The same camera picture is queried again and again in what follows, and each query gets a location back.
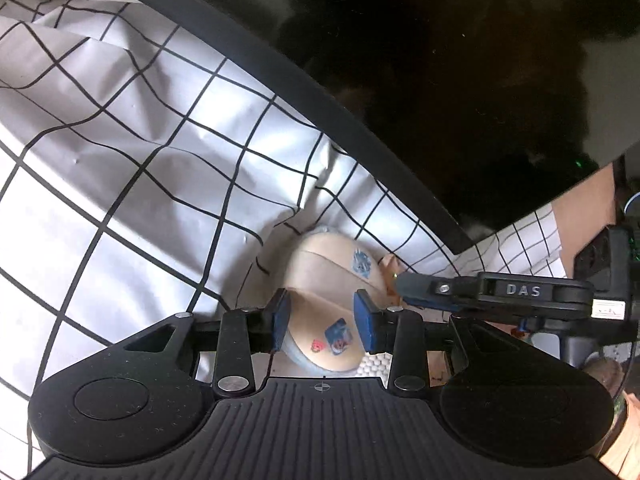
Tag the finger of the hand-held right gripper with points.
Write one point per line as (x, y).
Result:
(425, 287)

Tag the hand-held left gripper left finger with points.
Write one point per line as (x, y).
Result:
(281, 320)

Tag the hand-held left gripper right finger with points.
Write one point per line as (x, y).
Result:
(365, 322)

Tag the cotton swab pack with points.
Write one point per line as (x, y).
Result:
(375, 364)

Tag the black white checked tablecloth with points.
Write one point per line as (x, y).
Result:
(125, 185)

